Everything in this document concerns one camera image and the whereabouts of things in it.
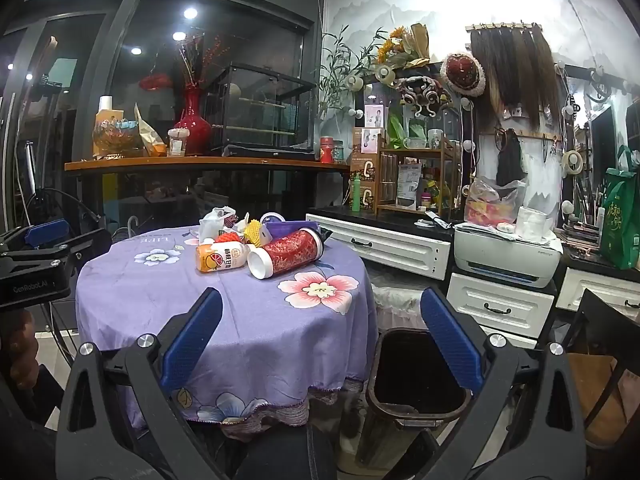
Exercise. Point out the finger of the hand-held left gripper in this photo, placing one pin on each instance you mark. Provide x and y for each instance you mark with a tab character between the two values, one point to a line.
45	234
92	242

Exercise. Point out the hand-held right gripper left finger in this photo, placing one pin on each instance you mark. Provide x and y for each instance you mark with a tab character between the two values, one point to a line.
192	345

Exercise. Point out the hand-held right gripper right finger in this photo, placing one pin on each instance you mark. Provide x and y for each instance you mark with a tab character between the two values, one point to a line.
450	345

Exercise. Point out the dark brown trash bin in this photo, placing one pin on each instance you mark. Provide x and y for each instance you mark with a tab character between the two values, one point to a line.
415	375

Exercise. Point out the orange pill bottle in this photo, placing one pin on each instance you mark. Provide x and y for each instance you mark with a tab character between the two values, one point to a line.
220	255

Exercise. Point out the red foam fruit net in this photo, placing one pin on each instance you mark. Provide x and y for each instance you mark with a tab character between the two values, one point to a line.
225	236

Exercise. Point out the white plastic bag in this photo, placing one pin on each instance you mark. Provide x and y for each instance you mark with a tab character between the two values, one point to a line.
215	222

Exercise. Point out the yellow foam fruit net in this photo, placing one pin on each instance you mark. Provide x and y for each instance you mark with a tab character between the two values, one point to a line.
255	232

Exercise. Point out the red patterned canister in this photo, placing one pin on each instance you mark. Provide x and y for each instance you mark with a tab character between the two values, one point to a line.
290	255

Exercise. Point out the blue yogurt cup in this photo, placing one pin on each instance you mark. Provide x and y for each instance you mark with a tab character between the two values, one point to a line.
272	218

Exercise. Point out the purple packet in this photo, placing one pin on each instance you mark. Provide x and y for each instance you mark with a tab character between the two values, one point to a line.
290	230

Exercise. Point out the person's left hand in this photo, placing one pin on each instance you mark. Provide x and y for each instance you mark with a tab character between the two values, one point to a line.
22	350

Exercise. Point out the purple floral tablecloth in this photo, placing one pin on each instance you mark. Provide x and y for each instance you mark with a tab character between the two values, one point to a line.
250	320

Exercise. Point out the frilled stool cover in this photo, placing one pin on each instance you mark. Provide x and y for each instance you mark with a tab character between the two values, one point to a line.
395	300

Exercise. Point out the white printer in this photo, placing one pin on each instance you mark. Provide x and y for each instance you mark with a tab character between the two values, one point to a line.
505	255

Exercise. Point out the patterned gift basket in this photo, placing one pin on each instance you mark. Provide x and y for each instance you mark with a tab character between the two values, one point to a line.
117	135

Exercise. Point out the long white drawer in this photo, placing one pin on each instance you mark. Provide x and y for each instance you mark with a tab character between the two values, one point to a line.
385	245

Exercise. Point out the paper snack bag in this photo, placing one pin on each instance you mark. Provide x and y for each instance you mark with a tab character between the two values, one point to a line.
147	132

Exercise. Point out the white flat tube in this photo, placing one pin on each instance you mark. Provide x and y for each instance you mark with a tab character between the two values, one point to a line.
437	218

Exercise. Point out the wooden counter shelf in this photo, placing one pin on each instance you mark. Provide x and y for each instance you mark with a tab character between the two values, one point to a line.
200	162

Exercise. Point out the dark cloth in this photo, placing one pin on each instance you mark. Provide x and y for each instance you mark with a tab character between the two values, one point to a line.
285	455

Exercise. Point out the white tissue roll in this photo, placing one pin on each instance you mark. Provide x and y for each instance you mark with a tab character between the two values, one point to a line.
532	222

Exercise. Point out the clear plastic snack bag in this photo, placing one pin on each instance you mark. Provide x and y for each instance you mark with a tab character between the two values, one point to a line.
492	200

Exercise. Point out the black chair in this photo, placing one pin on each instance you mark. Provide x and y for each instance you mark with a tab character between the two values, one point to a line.
605	340

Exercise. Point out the red vase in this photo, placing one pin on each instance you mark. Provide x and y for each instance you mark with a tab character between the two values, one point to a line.
192	120

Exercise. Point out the brown printed box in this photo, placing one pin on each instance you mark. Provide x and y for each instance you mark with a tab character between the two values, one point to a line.
367	197
367	170

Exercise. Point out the wooden desktop rack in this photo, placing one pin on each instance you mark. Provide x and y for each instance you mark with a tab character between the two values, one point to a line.
415	175

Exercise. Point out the green bottle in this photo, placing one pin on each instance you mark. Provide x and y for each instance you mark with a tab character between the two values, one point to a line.
356	192

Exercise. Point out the glass cup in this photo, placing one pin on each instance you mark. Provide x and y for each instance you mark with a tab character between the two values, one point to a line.
435	137

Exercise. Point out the red branches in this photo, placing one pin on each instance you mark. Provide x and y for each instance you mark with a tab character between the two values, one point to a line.
197	60

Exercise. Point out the green tote bag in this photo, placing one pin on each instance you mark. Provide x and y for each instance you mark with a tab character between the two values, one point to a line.
620	220

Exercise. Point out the glass display case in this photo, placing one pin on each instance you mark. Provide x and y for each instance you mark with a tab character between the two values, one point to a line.
260	110

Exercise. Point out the white round disc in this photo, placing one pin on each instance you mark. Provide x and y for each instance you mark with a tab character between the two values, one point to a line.
570	162

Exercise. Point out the pink box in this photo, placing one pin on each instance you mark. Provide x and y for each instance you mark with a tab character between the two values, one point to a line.
367	140

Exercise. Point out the teal jar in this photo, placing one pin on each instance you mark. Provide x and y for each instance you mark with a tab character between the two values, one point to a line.
339	150

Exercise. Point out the red tin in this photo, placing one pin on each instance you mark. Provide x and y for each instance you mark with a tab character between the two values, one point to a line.
326	150

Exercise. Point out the picture card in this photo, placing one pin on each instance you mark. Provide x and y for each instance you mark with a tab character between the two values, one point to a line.
375	115

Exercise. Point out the lion dance mask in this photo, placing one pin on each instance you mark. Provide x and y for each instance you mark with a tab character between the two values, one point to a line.
422	92

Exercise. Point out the red fur-trimmed hat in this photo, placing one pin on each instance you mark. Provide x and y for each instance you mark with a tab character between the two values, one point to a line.
462	72

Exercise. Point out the row of hanging hair wefts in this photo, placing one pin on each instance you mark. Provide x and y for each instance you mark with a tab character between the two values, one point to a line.
515	75

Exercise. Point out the green leafy branches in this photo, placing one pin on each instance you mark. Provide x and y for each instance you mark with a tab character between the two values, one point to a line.
340	70

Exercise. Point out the dried flower bouquet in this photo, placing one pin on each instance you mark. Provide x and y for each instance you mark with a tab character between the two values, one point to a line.
400	47

